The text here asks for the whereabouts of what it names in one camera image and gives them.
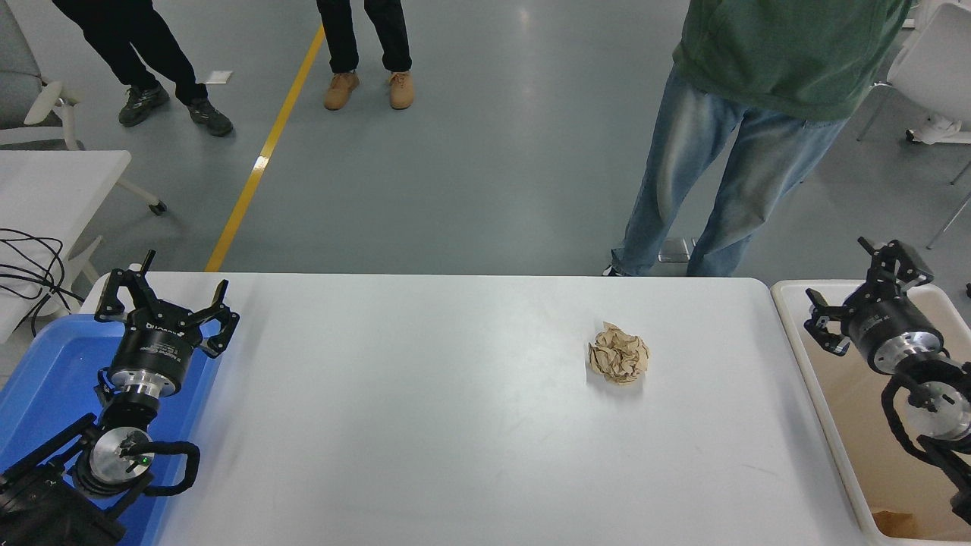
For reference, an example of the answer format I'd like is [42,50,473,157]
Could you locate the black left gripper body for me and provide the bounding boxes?
[106,317,206,380]

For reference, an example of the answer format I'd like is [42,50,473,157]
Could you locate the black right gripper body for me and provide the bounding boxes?
[844,297,941,363]

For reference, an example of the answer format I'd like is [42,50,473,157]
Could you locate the large pale plastic bin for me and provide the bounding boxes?
[770,279,971,546]

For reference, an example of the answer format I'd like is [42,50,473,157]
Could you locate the blue plastic tray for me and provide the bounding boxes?
[0,315,221,546]

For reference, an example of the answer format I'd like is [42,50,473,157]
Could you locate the white side table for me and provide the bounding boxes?
[0,150,131,342]

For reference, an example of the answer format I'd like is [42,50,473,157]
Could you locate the brown scrap in bin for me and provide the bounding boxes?
[872,510,920,541]

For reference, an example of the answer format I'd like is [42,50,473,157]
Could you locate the crumpled tan paper ball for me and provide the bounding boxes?
[587,322,651,385]

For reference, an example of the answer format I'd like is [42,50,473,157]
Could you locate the white plastic chair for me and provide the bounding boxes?
[857,0,971,185]

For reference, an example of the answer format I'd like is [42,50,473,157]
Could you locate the grey office chair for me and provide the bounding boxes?
[0,0,168,217]

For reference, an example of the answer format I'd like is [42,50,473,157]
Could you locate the black cables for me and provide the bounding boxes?
[0,229,86,338]

